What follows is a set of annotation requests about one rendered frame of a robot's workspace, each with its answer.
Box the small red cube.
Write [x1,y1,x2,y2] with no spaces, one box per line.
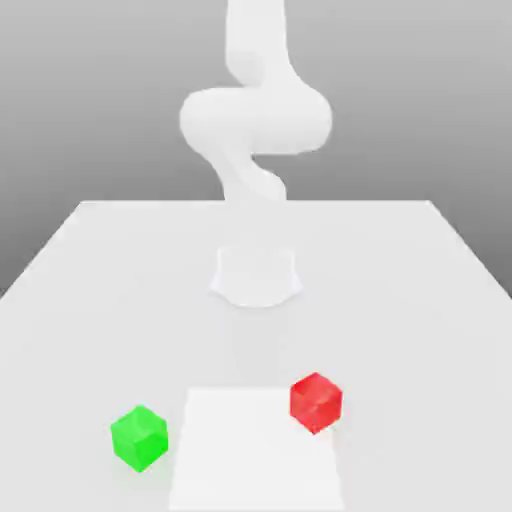
[288,371,344,436]

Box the small green cube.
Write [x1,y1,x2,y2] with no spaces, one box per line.
[109,404,170,474]

